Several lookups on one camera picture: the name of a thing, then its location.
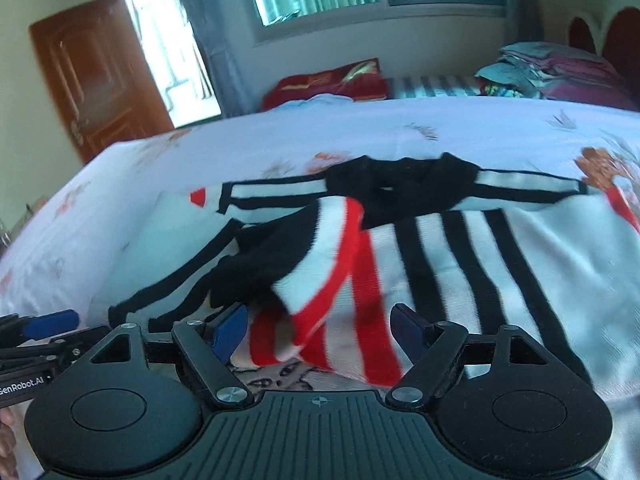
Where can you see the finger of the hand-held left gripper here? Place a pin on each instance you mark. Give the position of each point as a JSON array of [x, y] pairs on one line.
[[75, 344], [49, 324]]

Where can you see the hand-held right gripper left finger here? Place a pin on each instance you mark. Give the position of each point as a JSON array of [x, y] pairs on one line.
[[229, 332]]

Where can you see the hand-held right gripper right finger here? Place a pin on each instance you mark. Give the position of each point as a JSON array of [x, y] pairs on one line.
[[406, 327]]

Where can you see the red black white striped sweater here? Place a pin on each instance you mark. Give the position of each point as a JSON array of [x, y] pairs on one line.
[[450, 270]]

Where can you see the person's left hand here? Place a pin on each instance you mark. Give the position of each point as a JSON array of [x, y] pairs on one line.
[[6, 432]]

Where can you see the floral bed sheet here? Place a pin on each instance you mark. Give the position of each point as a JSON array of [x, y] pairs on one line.
[[350, 130]]

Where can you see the grey white striped mattress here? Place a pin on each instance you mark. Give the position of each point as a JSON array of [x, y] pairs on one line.
[[430, 87]]

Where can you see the light blue cloth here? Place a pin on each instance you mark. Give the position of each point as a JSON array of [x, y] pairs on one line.
[[320, 101]]

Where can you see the brown wooden door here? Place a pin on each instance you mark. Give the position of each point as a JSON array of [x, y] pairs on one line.
[[100, 85]]

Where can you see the red patterned pillow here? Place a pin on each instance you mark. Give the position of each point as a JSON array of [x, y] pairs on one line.
[[325, 82]]

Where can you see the long grey curtain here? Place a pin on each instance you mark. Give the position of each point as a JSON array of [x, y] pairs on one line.
[[210, 35]]

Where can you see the pile of folded blankets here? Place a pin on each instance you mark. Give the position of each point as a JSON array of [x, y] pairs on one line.
[[560, 70]]

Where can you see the short grey curtain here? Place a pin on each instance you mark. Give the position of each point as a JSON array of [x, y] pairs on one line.
[[522, 0]]

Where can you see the white and red headboard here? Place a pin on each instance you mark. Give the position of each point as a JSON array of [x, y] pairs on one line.
[[620, 35]]

